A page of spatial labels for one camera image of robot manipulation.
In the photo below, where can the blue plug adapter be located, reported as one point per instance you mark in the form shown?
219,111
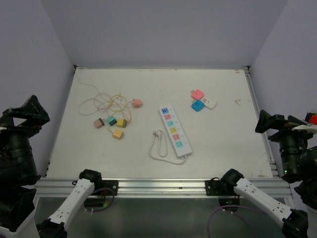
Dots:
197,105

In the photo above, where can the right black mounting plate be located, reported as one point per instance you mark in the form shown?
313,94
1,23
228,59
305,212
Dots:
217,187

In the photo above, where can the yellow olive USB charger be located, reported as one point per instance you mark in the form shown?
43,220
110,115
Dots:
118,134

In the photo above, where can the beige brown USB charger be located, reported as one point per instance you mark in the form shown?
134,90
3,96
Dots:
99,123

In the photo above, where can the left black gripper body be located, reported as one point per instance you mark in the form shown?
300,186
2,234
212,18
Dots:
24,132

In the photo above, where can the black mounting plate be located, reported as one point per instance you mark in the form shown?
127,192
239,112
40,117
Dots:
217,187
108,187

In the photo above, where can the teal USB charger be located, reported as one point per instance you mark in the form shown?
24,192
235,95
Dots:
111,120

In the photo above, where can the salmon pink USB charger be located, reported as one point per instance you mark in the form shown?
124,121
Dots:
137,103

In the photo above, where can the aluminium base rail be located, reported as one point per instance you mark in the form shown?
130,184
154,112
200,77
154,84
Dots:
160,188

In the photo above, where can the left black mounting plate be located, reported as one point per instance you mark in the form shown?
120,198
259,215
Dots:
108,187

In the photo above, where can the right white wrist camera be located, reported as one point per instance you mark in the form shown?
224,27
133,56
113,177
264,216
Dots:
310,123

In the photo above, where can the pink plug adapter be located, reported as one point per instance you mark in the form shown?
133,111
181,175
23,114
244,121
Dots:
197,94

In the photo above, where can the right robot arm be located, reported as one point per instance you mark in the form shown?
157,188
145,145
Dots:
290,200

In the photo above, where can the white plug adapter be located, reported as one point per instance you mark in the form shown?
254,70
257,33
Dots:
209,104

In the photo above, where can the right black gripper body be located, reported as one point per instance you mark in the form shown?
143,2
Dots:
290,141

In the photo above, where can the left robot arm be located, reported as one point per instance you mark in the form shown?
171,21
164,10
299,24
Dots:
18,173

